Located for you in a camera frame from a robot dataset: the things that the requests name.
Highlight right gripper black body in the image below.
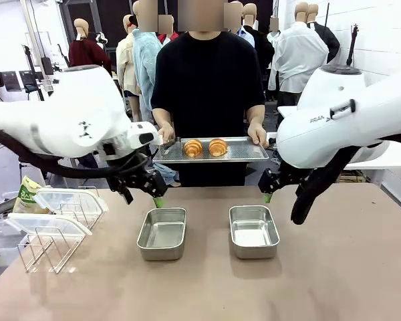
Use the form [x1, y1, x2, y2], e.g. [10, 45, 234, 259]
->
[277, 166, 313, 188]

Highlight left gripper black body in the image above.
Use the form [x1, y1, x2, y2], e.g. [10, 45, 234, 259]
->
[102, 145, 156, 191]

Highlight black handled tongs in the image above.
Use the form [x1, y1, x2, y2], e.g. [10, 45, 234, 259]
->
[160, 136, 183, 156]

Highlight perforated metal baking tray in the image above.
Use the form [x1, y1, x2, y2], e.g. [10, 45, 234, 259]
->
[152, 136, 270, 165]

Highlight rectangular steel container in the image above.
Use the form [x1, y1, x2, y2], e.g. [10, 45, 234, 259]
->
[136, 207, 187, 261]
[229, 205, 281, 260]

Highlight golden croissant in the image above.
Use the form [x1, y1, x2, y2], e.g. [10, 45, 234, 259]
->
[208, 138, 229, 157]
[182, 138, 204, 158]

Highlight clear white-rimmed container lid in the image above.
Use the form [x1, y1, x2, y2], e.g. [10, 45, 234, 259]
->
[5, 213, 93, 237]
[33, 187, 110, 215]

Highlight person's left forearm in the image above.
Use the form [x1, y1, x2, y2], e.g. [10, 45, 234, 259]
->
[246, 104, 266, 125]

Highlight person's right forearm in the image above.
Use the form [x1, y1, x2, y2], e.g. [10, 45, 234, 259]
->
[152, 107, 174, 126]

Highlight person's left hand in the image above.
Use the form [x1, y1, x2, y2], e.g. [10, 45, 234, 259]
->
[247, 122, 268, 146]

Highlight person's right hand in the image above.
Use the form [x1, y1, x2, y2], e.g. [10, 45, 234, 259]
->
[157, 122, 176, 146]

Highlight green yellow printed bag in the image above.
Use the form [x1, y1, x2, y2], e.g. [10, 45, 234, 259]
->
[12, 175, 51, 215]

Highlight mannequin in cream shirt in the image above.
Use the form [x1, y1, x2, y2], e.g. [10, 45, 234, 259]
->
[116, 15, 142, 123]

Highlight mannequin in light blue shirt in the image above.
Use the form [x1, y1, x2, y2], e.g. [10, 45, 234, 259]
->
[132, 0, 181, 187]

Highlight person's black t-shirt torso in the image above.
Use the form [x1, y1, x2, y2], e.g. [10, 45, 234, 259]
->
[150, 30, 267, 187]

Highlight mannequin in white shirt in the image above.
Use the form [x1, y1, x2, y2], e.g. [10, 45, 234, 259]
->
[268, 1, 330, 128]

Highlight grey metal tray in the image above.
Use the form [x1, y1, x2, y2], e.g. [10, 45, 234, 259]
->
[0, 197, 17, 218]

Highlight mannequin in maroon jacket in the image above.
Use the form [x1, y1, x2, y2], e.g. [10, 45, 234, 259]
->
[68, 18, 114, 77]

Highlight mannequin in black coat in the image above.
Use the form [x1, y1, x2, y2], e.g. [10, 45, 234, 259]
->
[242, 3, 275, 101]

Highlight clear plastic storage bin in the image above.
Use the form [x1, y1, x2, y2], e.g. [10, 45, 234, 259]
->
[0, 219, 29, 268]

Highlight black office chair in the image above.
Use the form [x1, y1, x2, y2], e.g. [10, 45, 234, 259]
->
[1, 70, 23, 92]
[19, 70, 37, 94]

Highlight mannequin in black white jacket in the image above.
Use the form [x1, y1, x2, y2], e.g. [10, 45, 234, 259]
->
[306, 3, 341, 64]

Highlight small mannequin in white top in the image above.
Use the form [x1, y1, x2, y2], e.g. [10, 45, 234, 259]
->
[266, 18, 281, 101]

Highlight black tripod stand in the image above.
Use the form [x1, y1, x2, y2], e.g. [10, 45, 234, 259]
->
[346, 23, 360, 68]

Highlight mannequin in red top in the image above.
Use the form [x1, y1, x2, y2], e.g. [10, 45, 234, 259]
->
[156, 15, 180, 46]

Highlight mannequin in blue collared shirt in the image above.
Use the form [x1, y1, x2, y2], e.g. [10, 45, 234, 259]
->
[224, 1, 256, 47]

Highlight silver metal stand pole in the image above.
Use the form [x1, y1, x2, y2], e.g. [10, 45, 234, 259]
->
[19, 0, 54, 101]

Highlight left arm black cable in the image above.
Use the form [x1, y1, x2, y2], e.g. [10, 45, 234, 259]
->
[0, 122, 148, 181]

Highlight metal wire rack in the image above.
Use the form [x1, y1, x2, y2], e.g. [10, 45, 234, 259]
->
[17, 187, 103, 274]

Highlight black camera tripod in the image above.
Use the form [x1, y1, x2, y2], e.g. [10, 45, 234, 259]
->
[22, 45, 45, 101]

